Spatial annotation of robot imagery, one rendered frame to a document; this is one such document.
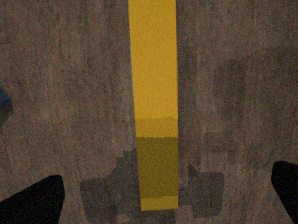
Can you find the small blue cube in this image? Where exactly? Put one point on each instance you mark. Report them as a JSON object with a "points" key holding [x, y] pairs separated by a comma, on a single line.
{"points": [[4, 98]]}

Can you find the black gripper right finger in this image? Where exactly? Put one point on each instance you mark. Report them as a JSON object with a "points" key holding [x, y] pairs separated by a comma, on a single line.
{"points": [[284, 177]]}

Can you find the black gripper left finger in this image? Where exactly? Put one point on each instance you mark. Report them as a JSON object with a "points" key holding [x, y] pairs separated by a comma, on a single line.
{"points": [[40, 203]]}

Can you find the yellow bar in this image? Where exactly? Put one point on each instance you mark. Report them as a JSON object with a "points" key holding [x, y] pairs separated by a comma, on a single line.
{"points": [[153, 35]]}

